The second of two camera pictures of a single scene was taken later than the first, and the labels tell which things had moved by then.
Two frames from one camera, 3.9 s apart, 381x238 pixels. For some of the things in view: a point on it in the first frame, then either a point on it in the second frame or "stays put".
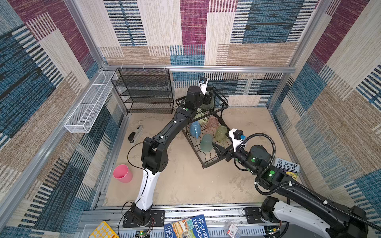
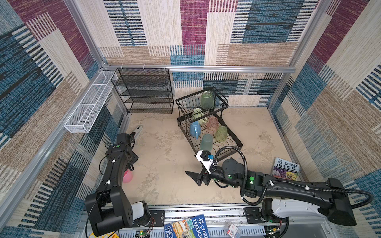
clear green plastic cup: (221, 134) stays put
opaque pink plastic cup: (122, 172) stays put
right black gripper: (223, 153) → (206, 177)
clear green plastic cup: (210, 106) stays put
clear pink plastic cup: (213, 124) stays put
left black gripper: (208, 99) → (134, 158)
